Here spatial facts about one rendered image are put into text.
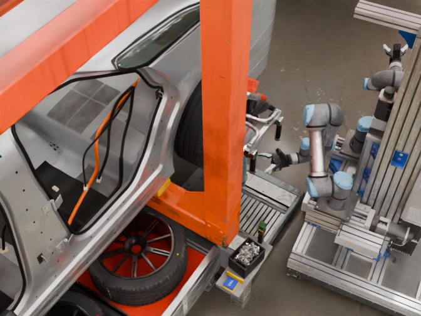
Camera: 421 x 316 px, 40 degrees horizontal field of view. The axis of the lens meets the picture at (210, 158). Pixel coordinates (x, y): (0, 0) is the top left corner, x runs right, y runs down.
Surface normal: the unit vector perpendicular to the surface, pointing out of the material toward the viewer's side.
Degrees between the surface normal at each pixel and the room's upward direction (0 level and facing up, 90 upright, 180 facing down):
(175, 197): 0
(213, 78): 90
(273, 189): 0
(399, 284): 0
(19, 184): 78
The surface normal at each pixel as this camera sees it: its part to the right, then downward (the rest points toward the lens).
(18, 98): 0.84, 0.42
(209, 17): -0.55, 0.65
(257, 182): 0.00, -0.64
